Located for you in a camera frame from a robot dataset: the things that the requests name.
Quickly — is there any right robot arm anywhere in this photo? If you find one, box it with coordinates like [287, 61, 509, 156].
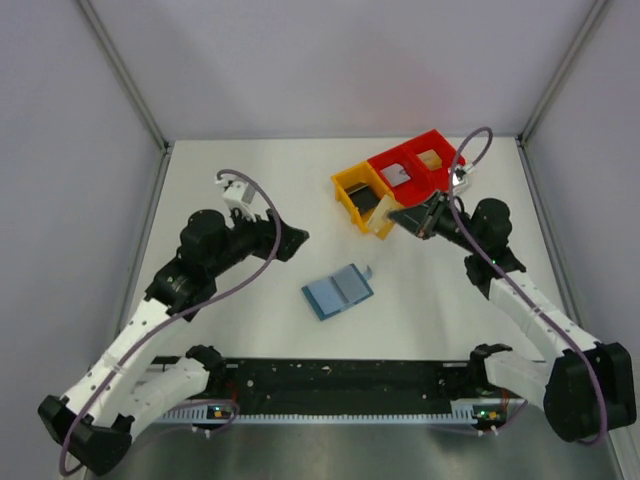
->
[387, 191, 637, 444]

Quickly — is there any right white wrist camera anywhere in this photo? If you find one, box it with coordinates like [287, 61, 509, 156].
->
[448, 163, 475, 196]

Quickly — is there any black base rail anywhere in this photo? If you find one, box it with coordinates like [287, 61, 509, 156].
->
[199, 357, 531, 419]

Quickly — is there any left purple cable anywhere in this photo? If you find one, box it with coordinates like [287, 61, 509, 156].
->
[58, 168, 285, 476]

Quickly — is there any blue leather card holder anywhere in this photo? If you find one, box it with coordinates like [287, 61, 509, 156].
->
[301, 263, 374, 321]

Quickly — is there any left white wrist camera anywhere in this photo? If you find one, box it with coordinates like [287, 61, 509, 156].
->
[216, 174, 256, 210]

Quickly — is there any far red plastic bin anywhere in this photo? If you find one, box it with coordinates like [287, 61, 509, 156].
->
[402, 129, 456, 191]

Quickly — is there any red plastic bin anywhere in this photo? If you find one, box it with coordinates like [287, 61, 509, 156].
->
[368, 146, 435, 207]
[402, 129, 456, 191]

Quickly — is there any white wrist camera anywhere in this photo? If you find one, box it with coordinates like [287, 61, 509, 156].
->
[448, 163, 475, 196]
[216, 174, 256, 210]

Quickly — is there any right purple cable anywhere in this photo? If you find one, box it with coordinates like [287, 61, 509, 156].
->
[447, 127, 609, 445]

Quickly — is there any silver card in red bin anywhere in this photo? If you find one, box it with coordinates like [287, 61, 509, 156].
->
[381, 163, 411, 188]

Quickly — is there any middle red plastic bin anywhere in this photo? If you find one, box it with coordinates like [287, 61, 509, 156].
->
[368, 146, 435, 207]

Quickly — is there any black card in yellow bin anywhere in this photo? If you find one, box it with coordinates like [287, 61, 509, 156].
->
[347, 183, 380, 216]

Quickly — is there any purple cable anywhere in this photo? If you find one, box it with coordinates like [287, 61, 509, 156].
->
[447, 127, 609, 445]
[58, 168, 285, 476]

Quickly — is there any yellow plastic bin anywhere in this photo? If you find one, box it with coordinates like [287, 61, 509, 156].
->
[331, 161, 402, 240]

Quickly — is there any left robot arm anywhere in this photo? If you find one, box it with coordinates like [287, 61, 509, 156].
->
[38, 209, 309, 477]

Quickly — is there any gold card in red bin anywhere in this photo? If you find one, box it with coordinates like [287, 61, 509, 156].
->
[418, 149, 443, 171]

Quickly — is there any gold VIP card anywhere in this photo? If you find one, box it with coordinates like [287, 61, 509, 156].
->
[367, 195, 397, 234]

